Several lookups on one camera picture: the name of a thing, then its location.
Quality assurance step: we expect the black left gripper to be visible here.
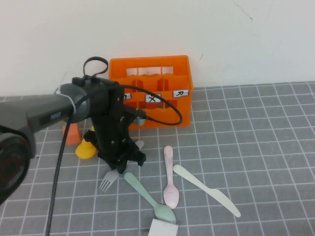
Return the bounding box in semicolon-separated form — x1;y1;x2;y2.
83;87;147;175

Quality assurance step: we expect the grey plastic fork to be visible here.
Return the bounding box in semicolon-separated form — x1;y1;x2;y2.
98;139;145;192

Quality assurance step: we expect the green plastic spoon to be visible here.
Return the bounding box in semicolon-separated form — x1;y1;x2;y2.
123;172;177;224

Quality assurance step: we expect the pink plastic spoon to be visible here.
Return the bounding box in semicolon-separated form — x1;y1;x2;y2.
163;145;180;209

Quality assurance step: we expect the cream plastic knife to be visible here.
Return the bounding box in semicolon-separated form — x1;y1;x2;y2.
172;164;241;218

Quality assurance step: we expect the orange plastic cutlery holder crate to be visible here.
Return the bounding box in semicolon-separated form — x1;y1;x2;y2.
108;55;194;130

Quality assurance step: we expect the yellow rubber duck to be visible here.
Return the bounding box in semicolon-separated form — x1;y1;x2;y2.
75;139;97;160

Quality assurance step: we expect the orange foam cube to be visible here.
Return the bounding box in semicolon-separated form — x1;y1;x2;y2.
62;122;82;146

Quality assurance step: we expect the white label fork character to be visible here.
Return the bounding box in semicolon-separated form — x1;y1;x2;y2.
144;93;162;104

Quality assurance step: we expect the white rectangular box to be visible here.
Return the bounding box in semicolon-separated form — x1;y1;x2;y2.
147;218;179;236

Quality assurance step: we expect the white label knife character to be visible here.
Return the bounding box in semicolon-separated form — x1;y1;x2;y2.
172;89;189;99

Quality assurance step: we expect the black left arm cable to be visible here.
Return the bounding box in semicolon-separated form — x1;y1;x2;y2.
45;57;183;236

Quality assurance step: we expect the white cable tie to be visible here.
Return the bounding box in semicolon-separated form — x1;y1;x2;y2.
55;88;76;116

